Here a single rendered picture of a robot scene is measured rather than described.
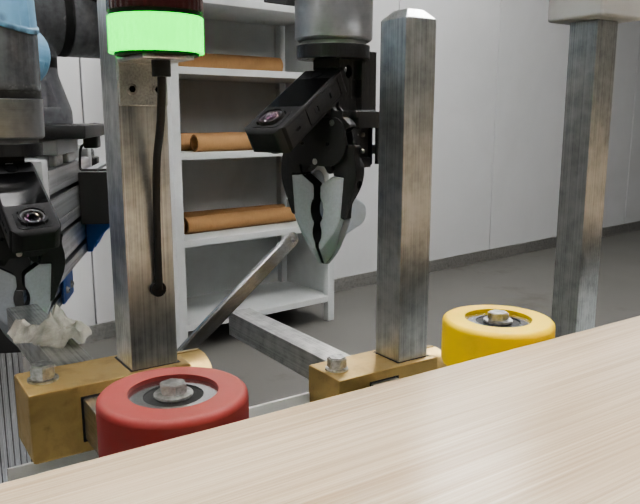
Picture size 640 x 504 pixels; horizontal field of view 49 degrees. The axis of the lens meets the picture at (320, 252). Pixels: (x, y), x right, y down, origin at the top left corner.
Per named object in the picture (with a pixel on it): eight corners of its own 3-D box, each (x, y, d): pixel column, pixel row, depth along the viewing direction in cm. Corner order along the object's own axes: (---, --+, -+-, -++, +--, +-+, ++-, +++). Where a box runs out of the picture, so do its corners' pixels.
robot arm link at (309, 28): (343, -11, 62) (273, -2, 67) (343, 43, 63) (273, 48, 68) (387, 0, 68) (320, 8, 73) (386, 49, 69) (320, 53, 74)
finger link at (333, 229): (375, 259, 73) (376, 170, 71) (342, 269, 68) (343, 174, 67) (350, 255, 75) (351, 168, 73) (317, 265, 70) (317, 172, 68)
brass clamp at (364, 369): (304, 413, 66) (304, 362, 65) (414, 383, 73) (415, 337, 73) (342, 438, 61) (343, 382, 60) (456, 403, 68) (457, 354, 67)
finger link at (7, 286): (14, 334, 78) (7, 253, 76) (25, 350, 73) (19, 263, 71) (-17, 339, 76) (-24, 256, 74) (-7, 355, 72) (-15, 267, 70)
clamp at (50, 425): (18, 438, 51) (13, 372, 50) (191, 398, 59) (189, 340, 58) (35, 470, 47) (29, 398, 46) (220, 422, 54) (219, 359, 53)
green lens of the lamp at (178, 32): (96, 54, 46) (94, 19, 46) (182, 58, 49) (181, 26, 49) (126, 47, 41) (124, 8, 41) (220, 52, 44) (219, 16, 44)
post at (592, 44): (538, 412, 85) (563, 22, 76) (564, 403, 87) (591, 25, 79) (570, 426, 81) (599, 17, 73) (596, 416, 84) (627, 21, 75)
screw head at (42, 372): (24, 378, 49) (22, 361, 49) (55, 372, 51) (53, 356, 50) (30, 387, 48) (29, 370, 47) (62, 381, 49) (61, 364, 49)
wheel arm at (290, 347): (227, 341, 87) (226, 307, 86) (251, 336, 89) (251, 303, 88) (494, 498, 51) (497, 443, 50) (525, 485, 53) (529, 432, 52)
